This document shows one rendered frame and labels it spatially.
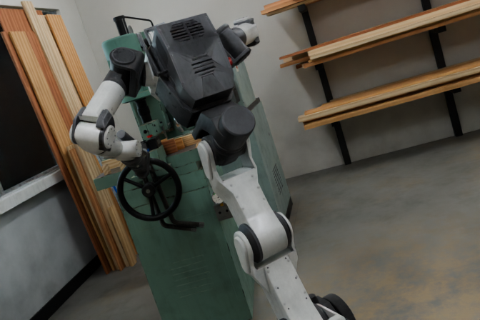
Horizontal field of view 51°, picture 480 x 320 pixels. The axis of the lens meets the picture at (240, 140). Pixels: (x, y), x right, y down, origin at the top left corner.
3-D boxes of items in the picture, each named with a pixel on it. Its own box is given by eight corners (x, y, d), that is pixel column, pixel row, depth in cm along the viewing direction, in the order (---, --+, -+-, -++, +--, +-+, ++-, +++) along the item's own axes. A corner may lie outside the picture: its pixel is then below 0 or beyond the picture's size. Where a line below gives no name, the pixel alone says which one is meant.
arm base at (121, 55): (148, 68, 171) (146, 46, 178) (110, 68, 167) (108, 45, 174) (146, 98, 183) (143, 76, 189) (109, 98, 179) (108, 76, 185)
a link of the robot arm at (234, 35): (255, 43, 203) (243, 50, 191) (241, 58, 208) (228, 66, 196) (236, 22, 203) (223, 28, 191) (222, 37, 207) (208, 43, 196)
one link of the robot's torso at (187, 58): (263, 77, 172) (217, -3, 181) (174, 108, 158) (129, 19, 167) (241, 116, 198) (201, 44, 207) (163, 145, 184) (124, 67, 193)
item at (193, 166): (119, 193, 239) (116, 185, 239) (131, 181, 260) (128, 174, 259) (198, 169, 235) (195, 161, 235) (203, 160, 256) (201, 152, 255)
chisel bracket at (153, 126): (144, 142, 246) (138, 126, 245) (151, 138, 260) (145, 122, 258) (158, 138, 245) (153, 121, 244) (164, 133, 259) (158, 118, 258)
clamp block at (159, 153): (133, 177, 228) (126, 158, 226) (141, 170, 241) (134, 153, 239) (163, 168, 226) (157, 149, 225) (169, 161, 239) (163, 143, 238)
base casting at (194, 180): (121, 211, 241) (114, 194, 239) (148, 181, 297) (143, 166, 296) (208, 186, 236) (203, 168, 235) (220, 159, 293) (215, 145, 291)
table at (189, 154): (89, 197, 230) (85, 185, 229) (109, 180, 260) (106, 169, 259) (213, 159, 224) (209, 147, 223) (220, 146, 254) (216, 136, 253)
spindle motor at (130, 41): (118, 106, 240) (95, 43, 235) (128, 102, 257) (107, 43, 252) (152, 95, 238) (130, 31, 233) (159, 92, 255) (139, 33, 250)
